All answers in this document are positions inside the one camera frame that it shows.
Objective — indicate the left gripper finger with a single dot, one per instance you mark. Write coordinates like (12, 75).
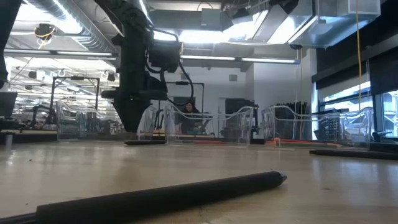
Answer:
(130, 118)

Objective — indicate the short black crayon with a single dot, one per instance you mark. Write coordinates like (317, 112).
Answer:
(146, 142)

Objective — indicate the clear plastic bin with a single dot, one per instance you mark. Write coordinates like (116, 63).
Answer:
(66, 124)
(363, 124)
(169, 124)

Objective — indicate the black background robot arm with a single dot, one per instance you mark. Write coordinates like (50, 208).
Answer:
(256, 124)

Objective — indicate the person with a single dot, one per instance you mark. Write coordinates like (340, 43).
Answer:
(189, 121)

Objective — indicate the long ceiling light bar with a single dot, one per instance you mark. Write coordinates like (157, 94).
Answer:
(217, 58)

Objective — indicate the thick black pen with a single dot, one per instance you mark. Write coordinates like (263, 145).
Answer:
(186, 193)

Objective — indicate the black monitor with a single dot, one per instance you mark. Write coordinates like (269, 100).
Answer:
(7, 104)

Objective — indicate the long black pen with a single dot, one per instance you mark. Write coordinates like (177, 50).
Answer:
(357, 153)

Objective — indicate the black gantry frame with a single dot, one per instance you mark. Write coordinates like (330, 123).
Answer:
(196, 83)
(76, 78)

